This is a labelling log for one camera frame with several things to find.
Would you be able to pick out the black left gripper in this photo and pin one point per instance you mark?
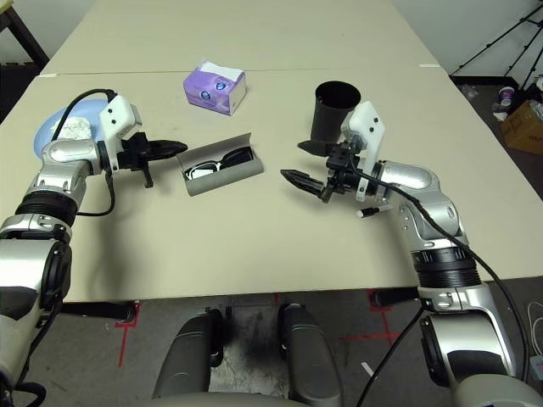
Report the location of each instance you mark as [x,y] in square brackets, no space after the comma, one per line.
[131,157]

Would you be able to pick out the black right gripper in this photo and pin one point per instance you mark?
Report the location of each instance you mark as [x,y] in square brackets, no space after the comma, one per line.
[343,169]

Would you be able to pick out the grey glasses case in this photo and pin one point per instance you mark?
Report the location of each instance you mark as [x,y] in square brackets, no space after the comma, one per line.
[229,176]

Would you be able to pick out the black sunglasses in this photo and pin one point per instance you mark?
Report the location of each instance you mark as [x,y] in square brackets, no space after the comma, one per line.
[237,157]

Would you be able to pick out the white tissue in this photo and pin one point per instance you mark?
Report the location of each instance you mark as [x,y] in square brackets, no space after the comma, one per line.
[76,129]

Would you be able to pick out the blue plastic plate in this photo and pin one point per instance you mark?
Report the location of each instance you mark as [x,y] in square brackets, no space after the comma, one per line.
[42,135]

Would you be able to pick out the black plastic cup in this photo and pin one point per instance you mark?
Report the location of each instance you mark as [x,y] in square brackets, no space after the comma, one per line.
[331,114]

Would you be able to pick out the purple tissue pack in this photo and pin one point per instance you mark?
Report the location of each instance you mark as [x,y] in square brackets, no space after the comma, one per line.
[208,91]

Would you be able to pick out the black foam floor mat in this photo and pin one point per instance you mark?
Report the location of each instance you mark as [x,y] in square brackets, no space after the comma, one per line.
[17,89]

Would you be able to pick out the black framed side table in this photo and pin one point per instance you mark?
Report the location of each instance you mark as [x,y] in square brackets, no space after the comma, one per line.
[25,34]

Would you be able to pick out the grey robot right leg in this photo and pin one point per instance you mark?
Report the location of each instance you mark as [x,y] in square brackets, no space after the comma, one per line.
[309,356]

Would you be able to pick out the grey robot leg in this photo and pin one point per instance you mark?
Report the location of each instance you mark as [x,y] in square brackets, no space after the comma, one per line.
[186,360]
[309,356]

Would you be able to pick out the small purple white cup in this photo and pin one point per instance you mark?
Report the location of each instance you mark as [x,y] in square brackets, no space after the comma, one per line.
[507,96]

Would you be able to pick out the white paper strip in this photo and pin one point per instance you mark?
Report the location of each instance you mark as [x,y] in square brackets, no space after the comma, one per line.
[367,369]

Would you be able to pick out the grey robot left leg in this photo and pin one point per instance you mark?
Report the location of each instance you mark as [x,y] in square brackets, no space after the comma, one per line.
[186,360]

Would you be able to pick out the brown cardboard box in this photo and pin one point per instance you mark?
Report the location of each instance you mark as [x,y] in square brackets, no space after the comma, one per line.
[526,129]

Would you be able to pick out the black tripod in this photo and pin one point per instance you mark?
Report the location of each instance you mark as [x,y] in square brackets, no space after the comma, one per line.
[492,42]

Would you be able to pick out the grey robot torso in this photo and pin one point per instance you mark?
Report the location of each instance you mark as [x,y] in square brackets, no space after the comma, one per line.
[233,402]

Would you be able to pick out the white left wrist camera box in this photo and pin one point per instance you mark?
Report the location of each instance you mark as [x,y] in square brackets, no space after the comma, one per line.
[116,118]

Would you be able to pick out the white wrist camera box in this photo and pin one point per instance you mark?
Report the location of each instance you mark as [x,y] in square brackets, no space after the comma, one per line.
[369,127]
[116,118]

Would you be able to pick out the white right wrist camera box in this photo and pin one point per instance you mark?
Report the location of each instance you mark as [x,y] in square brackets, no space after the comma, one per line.
[369,127]

